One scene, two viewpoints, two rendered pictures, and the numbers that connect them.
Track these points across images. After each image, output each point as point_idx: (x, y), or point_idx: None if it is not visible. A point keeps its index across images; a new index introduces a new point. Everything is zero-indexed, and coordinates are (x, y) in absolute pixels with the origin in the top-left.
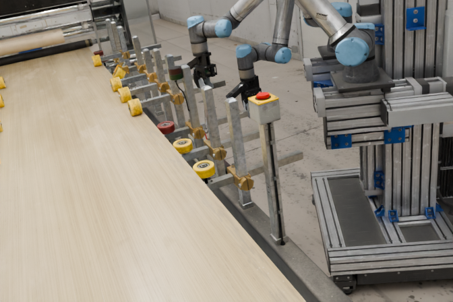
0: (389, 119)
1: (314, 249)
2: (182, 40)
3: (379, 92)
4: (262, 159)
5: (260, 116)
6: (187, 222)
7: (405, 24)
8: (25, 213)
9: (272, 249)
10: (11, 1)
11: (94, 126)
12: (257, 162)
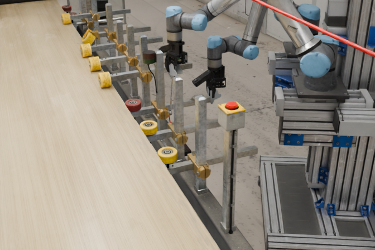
0: (340, 128)
1: (254, 230)
2: None
3: (334, 101)
4: (215, 133)
5: (227, 124)
6: (151, 207)
7: (367, 40)
8: (2, 177)
9: (220, 235)
10: None
11: (64, 94)
12: (210, 135)
